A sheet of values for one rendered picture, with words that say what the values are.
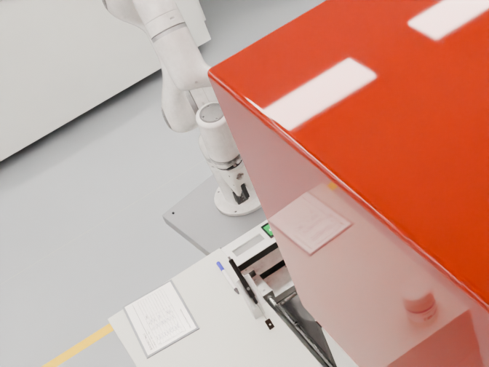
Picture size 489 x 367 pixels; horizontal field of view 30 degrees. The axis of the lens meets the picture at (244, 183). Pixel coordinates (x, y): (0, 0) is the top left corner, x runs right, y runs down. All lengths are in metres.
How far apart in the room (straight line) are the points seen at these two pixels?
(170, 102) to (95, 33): 2.46
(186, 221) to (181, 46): 0.77
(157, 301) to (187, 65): 0.64
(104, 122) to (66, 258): 1.03
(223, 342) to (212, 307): 0.12
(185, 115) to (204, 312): 0.54
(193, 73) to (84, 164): 2.71
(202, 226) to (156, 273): 1.27
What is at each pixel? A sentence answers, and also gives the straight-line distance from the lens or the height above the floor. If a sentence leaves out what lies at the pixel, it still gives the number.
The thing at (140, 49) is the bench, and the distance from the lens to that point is 5.01.
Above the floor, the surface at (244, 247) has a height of 0.96.
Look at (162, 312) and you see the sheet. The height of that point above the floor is 0.97.
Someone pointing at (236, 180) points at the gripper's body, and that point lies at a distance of 2.22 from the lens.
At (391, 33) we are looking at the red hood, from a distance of 1.43.
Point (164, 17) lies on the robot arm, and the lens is 2.14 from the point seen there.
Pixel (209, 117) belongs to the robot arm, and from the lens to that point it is 2.10.
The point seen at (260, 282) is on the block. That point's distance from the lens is 2.40.
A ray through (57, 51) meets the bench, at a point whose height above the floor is 0.47.
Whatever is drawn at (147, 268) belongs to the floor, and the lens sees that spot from 4.00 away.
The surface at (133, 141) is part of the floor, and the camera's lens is 4.77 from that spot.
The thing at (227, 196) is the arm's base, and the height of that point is 0.91.
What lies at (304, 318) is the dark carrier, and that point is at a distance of 2.29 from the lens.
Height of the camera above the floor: 2.58
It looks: 38 degrees down
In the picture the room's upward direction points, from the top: 23 degrees counter-clockwise
